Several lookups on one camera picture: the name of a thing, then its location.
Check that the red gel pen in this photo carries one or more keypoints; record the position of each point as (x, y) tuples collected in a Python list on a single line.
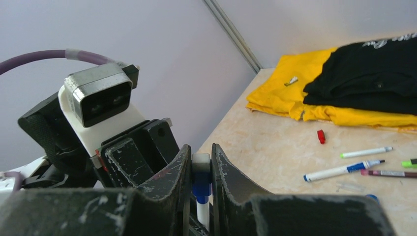
[(377, 173)]

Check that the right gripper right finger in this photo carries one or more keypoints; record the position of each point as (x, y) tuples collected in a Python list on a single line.
[(232, 192)]

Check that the blue cylindrical cap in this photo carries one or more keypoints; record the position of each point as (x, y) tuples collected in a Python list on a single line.
[(374, 197)]

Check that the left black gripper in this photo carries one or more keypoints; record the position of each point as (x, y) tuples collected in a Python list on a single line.
[(125, 162)]

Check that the red pen cap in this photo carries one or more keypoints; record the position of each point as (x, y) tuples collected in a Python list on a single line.
[(321, 136)]

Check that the black folded shirt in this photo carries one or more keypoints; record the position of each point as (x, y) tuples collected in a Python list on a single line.
[(378, 75)]

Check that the white green-tipped pen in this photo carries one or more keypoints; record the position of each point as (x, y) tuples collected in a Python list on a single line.
[(366, 152)]

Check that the large white blue marker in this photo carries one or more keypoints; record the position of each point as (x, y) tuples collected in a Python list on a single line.
[(338, 171)]

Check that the green black pen cap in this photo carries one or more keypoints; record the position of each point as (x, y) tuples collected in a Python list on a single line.
[(411, 164)]

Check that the blue white pen cap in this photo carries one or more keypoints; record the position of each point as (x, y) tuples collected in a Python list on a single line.
[(201, 177)]

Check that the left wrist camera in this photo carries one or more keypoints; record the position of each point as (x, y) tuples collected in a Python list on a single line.
[(101, 92)]

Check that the white blue-ended marker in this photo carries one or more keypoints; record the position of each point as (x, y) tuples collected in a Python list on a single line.
[(203, 214)]

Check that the clear pen cap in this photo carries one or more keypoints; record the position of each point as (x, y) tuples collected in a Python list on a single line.
[(349, 187)]

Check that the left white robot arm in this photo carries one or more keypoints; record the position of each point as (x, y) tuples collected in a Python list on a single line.
[(19, 176)]

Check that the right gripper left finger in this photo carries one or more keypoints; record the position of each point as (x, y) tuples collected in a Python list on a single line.
[(163, 201)]

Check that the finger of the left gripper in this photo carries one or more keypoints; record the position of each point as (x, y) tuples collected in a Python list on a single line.
[(154, 147)]

